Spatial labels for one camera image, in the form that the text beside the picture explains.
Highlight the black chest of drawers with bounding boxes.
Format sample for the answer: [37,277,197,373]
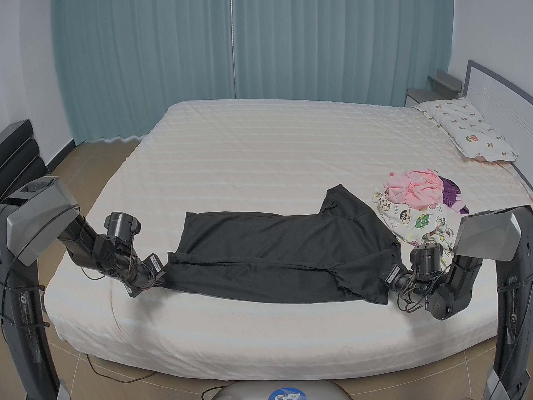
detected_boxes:
[0,119,50,201]

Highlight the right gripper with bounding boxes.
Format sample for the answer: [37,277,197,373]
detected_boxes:
[385,265,411,294]

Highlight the bed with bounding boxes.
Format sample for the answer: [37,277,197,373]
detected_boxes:
[42,60,533,380]

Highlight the white printed pyjama garment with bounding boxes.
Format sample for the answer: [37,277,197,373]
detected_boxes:
[371,188,461,258]

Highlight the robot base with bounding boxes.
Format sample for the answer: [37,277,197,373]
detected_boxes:
[210,382,348,400]

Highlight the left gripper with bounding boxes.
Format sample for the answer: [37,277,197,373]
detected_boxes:
[127,254,165,299]

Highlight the grey bedside table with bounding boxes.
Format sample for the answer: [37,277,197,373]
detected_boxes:
[406,69,463,108]

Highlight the purple garment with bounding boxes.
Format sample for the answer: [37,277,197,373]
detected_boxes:
[441,177,470,216]

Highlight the black T-shirt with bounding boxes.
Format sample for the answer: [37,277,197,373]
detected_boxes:
[164,184,402,306]

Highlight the white printed pillow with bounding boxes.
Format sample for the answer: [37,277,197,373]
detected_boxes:
[410,97,520,163]

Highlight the pink garment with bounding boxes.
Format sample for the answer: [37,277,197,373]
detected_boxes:
[383,168,445,209]

